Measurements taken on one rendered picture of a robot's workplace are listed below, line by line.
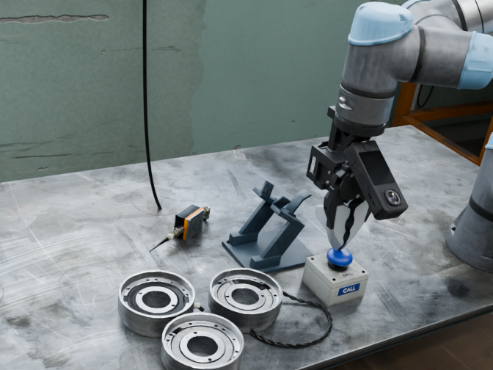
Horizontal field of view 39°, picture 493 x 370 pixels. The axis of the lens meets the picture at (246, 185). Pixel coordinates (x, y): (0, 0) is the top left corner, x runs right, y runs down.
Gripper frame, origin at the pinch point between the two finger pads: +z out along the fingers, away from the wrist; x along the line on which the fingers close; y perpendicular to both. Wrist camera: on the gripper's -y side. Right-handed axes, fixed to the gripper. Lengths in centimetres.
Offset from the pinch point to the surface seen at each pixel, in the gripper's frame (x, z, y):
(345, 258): 0.1, 1.4, -1.6
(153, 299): 27.5, 6.9, 6.0
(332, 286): 3.4, 4.3, -3.6
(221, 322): 22.2, 4.8, -4.1
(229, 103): -77, 52, 161
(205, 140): -68, 68, 161
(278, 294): 11.4, 5.1, -1.4
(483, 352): -42, 33, -3
